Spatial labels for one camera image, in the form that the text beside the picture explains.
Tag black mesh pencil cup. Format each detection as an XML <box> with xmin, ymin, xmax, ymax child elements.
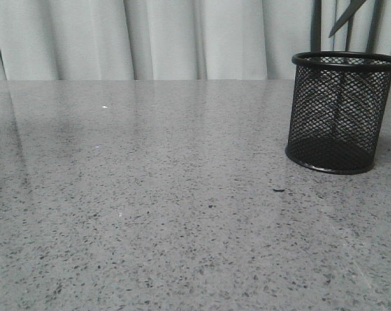
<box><xmin>285</xmin><ymin>51</ymin><xmax>391</xmax><ymax>175</ymax></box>

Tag white curtain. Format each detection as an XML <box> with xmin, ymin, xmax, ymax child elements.
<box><xmin>0</xmin><ymin>1</ymin><xmax>391</xmax><ymax>80</ymax></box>

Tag grey orange scissors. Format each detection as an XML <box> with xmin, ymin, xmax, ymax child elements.
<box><xmin>329</xmin><ymin>0</ymin><xmax>366</xmax><ymax>37</ymax></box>

